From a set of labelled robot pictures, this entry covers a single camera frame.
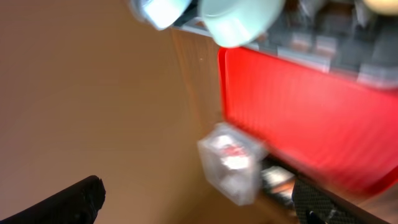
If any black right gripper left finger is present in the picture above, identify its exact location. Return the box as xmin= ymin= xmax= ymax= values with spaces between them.
xmin=1 ymin=175 xmax=106 ymax=224

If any red plastic tray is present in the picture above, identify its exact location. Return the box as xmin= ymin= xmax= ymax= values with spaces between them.
xmin=218 ymin=48 xmax=397 ymax=195

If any grey dishwasher rack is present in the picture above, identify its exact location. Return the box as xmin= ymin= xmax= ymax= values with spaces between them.
xmin=174 ymin=0 xmax=397 ymax=89

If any yellow cup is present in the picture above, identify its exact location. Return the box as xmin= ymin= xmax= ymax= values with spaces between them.
xmin=364 ymin=0 xmax=398 ymax=16

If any black food waste tray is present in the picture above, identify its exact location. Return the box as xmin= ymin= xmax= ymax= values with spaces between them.
xmin=261 ymin=158 xmax=297 ymax=211

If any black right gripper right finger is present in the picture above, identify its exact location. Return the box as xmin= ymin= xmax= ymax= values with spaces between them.
xmin=292 ymin=179 xmax=387 ymax=224

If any clear plastic waste bin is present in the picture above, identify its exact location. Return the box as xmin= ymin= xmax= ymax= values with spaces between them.
xmin=197 ymin=123 xmax=267 ymax=206

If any mint green bowl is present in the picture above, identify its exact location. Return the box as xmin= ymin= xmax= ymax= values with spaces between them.
xmin=198 ymin=0 xmax=285 ymax=48

